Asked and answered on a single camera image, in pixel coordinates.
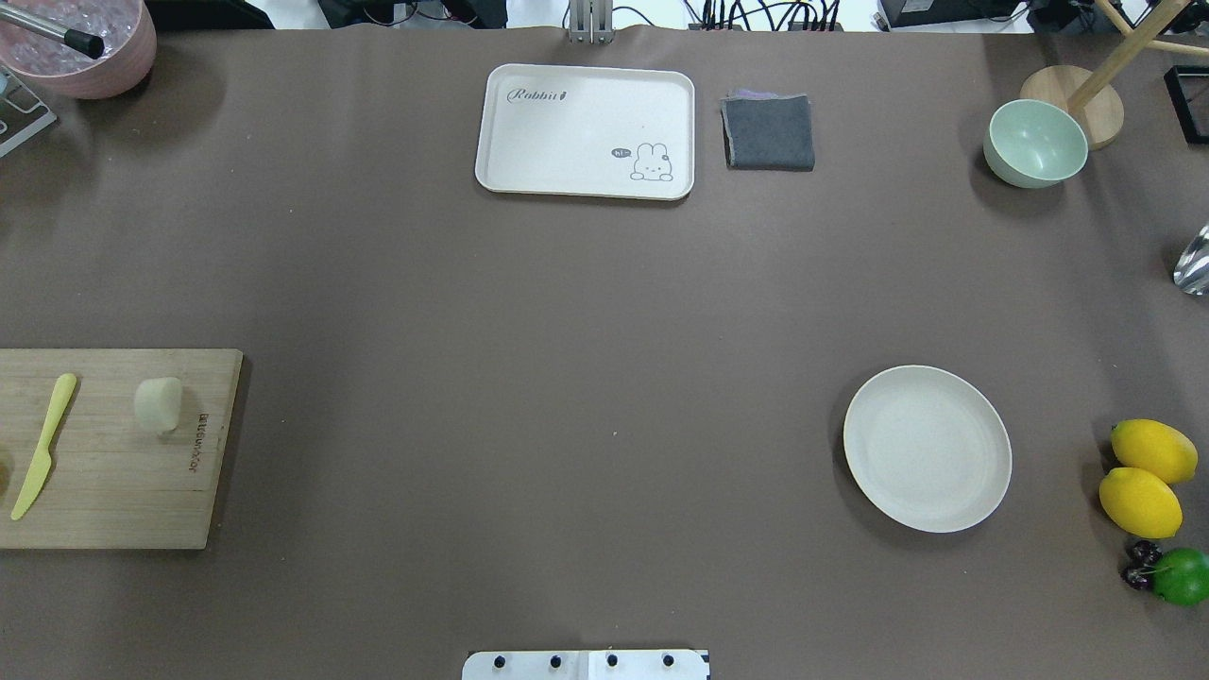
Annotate green lime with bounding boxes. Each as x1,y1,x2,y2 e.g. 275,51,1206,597
1152,548,1208,606

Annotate yellow plastic knife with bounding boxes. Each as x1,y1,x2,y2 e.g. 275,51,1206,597
11,373,79,521

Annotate dark cherries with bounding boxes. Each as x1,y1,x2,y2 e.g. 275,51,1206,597
1121,538,1165,590

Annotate yellow lemon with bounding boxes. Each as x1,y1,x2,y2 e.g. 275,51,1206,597
1110,417,1198,484
1098,467,1182,538

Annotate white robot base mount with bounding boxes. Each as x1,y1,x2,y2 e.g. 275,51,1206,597
461,649,711,679

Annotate pale white bun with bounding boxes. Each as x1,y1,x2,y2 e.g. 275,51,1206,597
133,376,184,434

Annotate black handled ice tool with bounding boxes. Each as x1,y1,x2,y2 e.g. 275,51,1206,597
1,1,105,60

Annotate pink ice bowl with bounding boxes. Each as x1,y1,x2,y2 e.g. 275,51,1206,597
0,0,158,100

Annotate wooden cup stand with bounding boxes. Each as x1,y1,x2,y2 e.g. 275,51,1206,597
1019,1,1207,150

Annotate grey folded cloth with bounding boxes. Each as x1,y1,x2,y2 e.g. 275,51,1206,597
721,91,816,172

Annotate cream round plate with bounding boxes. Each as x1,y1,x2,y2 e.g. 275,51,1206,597
843,365,1013,534

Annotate metal scoop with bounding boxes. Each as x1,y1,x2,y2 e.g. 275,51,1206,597
1172,224,1209,296

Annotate cream rabbit tray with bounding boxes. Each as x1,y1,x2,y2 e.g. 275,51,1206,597
474,63,696,201

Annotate wooden cutting board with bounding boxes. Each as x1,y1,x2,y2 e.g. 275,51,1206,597
1,348,245,551

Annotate mint green bowl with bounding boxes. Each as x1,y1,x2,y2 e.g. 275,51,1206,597
980,99,1091,189

